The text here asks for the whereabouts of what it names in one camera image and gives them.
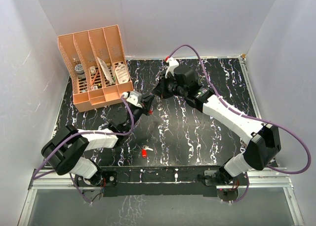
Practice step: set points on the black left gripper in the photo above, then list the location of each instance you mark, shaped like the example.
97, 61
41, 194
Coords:
147, 101

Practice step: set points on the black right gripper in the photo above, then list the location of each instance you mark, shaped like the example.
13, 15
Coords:
160, 90

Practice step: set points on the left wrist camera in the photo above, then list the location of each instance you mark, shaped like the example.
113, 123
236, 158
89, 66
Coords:
133, 97

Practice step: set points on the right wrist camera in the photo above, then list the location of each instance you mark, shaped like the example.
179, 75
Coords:
172, 65

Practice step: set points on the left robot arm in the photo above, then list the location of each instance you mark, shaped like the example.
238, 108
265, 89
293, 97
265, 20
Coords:
64, 152

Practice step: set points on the peach plastic desk organizer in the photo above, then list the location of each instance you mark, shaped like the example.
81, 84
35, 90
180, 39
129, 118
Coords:
84, 47

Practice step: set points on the small white box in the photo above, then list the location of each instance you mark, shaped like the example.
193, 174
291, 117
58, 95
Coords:
92, 70

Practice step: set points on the silver key with red tag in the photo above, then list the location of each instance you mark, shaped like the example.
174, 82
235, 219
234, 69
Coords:
145, 149

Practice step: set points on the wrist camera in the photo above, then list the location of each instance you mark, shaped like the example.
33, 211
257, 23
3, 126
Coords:
133, 97
172, 65

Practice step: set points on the white packaged card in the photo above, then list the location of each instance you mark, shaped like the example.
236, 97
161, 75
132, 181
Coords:
106, 70

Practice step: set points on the round metal tin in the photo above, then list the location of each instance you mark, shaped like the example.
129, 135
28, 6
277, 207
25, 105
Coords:
80, 71

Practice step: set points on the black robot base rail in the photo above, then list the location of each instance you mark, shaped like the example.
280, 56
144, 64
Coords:
164, 180

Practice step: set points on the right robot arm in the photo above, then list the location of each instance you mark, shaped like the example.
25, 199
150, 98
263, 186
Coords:
262, 140

